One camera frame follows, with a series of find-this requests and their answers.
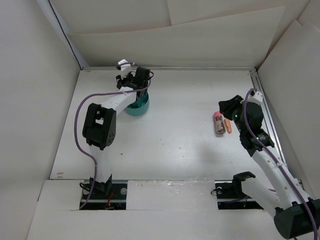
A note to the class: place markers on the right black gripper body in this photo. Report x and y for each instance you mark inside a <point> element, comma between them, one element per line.
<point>233,111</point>

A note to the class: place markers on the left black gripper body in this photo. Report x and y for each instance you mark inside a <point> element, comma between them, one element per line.
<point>128,78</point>

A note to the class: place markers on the orange translucent eraser case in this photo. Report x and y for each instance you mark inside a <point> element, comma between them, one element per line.
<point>228,125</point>

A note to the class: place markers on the pink capped pencil tube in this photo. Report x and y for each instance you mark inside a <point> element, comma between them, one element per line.
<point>218,123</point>

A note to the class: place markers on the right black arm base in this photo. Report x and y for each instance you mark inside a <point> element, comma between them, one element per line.
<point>230,196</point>

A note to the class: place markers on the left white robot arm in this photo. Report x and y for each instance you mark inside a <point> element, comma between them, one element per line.
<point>100,122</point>

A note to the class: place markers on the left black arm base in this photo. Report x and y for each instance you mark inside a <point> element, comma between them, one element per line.
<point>110,195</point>

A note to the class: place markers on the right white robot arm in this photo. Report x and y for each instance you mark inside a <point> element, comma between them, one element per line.
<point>294,212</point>

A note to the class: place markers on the teal round organizer container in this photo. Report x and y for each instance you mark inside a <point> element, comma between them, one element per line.
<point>139,107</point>

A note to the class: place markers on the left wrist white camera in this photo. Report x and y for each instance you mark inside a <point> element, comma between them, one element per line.
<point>124,67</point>

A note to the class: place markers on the wrist white camera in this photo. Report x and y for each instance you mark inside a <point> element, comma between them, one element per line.
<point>256,97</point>
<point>124,67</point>

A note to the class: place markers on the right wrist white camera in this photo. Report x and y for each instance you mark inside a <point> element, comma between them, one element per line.
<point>256,97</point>

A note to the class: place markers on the aluminium rail right side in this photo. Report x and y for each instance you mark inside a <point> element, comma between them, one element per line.
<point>268,123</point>

